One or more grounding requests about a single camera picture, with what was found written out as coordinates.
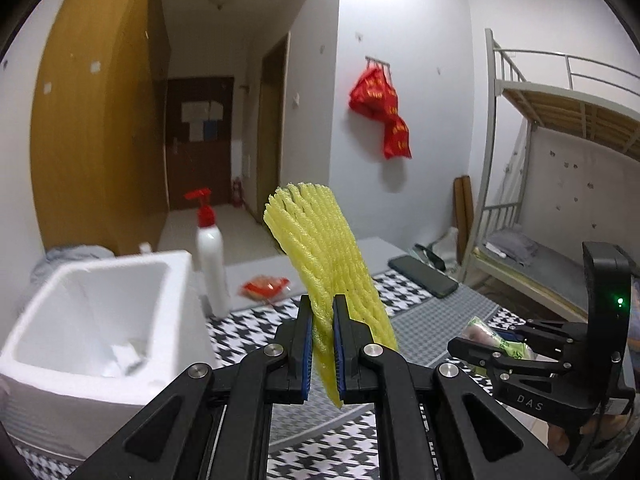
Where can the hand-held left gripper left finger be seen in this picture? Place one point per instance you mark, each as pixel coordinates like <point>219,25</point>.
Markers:
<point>306,355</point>

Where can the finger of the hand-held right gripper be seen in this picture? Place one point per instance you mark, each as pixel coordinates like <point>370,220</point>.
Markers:
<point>480,352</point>
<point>555,337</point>

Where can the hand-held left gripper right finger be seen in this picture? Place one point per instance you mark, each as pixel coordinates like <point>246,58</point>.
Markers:
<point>341,355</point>

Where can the green snack packet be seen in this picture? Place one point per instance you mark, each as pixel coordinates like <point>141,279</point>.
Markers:
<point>475,330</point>

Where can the yellow foam net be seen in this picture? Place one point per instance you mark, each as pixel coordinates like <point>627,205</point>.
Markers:
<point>320,260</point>

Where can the white foam box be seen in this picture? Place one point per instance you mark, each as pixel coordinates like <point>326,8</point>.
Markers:
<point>170,320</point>

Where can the person's right hand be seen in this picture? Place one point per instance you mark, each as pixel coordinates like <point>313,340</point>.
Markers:
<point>557,440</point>

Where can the grey mattress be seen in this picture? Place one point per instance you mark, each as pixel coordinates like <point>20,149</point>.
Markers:
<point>555,275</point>

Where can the houndstooth tablecloth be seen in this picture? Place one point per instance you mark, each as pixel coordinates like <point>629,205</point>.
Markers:
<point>415,320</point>

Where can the red snack packet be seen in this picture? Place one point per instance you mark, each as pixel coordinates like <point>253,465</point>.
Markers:
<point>265,287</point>

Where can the black smartphone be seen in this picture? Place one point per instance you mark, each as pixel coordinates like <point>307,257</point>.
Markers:
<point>425,276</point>

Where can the grey folded cloth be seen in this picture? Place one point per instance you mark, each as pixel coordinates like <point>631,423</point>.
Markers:
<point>517,247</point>

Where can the clear plastic bag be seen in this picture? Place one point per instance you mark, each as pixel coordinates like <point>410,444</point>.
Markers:
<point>442,247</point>

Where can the white pump bottle red cap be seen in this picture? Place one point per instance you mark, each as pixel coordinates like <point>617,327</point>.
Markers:
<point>212,265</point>

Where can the wooden boards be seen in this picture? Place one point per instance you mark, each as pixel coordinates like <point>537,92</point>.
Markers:
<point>464,215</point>

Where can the red fire extinguisher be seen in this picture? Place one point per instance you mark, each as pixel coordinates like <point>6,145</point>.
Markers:
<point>237,194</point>

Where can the dark brown door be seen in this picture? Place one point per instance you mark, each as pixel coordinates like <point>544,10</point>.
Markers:
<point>200,175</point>

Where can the wooden side door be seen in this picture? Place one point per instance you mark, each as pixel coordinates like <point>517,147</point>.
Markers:
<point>272,135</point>

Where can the small red plastic bag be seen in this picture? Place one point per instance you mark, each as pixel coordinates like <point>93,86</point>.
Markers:
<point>397,137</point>

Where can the blue paper notice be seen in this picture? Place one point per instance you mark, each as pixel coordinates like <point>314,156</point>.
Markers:
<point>205,130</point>

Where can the grey cloth bundle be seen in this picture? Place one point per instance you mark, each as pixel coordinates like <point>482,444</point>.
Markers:
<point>65,260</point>

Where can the white paper notice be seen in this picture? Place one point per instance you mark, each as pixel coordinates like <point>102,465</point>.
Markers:
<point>213,111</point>
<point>192,112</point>

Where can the large red plastic bag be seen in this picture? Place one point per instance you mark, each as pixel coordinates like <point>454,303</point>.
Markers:
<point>372,95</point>

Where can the wooden wardrobe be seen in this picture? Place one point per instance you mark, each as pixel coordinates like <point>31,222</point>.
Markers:
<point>90,135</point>

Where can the metal bunk bed frame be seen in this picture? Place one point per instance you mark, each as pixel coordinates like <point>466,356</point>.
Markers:
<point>487,160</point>

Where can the wall hook rack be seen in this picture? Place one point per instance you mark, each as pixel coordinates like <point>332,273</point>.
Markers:
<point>378,62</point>

